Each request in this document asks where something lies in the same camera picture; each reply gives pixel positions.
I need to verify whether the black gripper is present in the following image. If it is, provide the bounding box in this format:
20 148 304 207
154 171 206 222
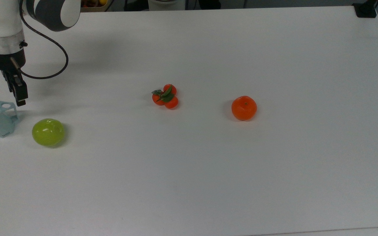
0 49 29 107

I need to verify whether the green apple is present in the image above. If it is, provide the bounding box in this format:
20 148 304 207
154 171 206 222
32 118 66 147

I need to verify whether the yellow box with fruit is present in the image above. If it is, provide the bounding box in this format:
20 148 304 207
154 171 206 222
81 0 108 12

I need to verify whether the small oranges cluster with leaves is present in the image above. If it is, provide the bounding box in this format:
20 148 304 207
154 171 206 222
151 84 179 110

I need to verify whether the orange tangerine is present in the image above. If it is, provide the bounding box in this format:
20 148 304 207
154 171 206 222
231 95 258 121

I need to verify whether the black pole clamp base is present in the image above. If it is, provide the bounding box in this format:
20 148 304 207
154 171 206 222
352 0 378 18

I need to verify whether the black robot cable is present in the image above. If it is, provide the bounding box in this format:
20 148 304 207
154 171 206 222
19 0 69 80

